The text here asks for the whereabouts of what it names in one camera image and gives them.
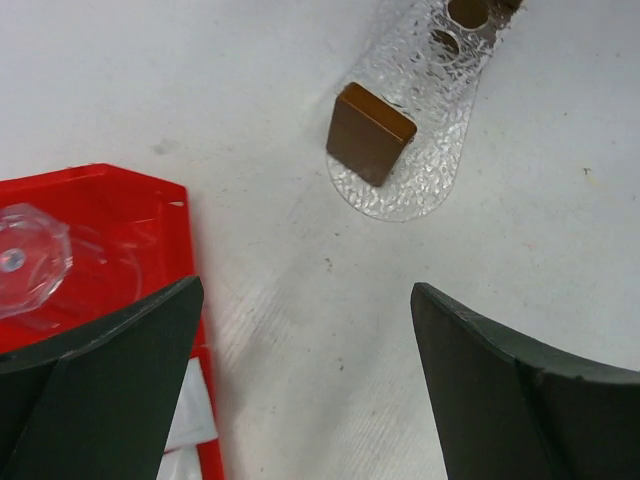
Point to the toothpaste tube black cap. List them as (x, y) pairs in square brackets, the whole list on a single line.
[(193, 421)]

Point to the clear plastic cup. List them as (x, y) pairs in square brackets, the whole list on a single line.
[(55, 274)]

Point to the red plastic compartment box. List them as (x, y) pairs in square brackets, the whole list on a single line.
[(148, 215)]

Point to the toothpaste tube green cap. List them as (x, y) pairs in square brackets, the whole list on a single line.
[(180, 464)]

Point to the clear tray brown handles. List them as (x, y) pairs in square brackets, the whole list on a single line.
[(402, 111)]

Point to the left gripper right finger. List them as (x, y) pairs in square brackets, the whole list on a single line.
[(508, 406)]

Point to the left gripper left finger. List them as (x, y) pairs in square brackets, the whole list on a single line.
[(97, 401)]

